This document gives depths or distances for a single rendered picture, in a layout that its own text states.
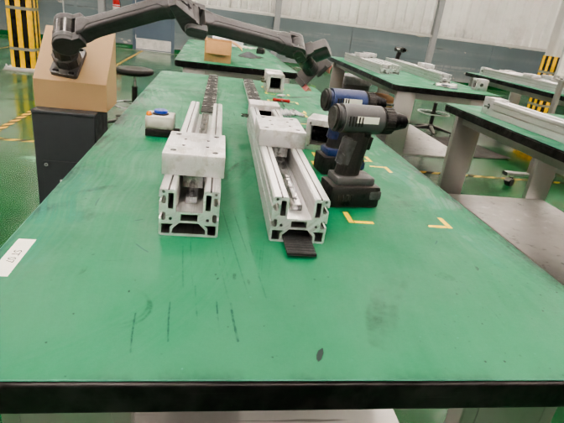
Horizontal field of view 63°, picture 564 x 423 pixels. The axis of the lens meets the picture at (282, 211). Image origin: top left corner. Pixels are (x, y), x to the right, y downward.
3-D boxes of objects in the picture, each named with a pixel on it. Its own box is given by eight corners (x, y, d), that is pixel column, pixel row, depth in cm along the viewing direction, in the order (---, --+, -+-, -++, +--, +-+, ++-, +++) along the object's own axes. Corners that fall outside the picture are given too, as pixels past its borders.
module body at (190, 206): (190, 127, 151) (190, 101, 148) (220, 129, 153) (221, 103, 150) (158, 234, 78) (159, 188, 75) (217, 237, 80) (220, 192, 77)
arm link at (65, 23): (55, 40, 148) (54, 54, 146) (47, 16, 139) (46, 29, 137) (86, 41, 150) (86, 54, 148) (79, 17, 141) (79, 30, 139)
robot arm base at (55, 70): (60, 46, 155) (49, 74, 150) (54, 28, 148) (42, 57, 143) (87, 52, 156) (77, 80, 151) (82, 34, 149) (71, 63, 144)
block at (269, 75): (258, 88, 249) (260, 70, 245) (279, 90, 252) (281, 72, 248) (261, 91, 240) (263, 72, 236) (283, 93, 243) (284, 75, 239)
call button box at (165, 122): (148, 129, 142) (148, 108, 140) (180, 132, 144) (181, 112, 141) (144, 135, 135) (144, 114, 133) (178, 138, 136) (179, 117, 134)
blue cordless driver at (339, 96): (308, 165, 126) (320, 85, 118) (373, 168, 132) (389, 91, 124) (317, 174, 120) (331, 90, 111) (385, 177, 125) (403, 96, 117)
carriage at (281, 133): (253, 139, 123) (255, 114, 120) (293, 143, 124) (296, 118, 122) (257, 157, 108) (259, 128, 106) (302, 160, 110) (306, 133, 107)
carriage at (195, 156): (170, 162, 97) (171, 130, 95) (222, 165, 99) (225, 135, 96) (161, 188, 83) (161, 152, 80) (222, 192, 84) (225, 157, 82)
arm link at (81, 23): (184, -24, 134) (185, 2, 131) (201, 10, 147) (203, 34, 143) (47, 16, 141) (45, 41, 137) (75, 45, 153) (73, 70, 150)
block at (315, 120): (302, 140, 153) (305, 112, 149) (336, 146, 151) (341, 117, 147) (295, 147, 144) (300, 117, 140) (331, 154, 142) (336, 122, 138)
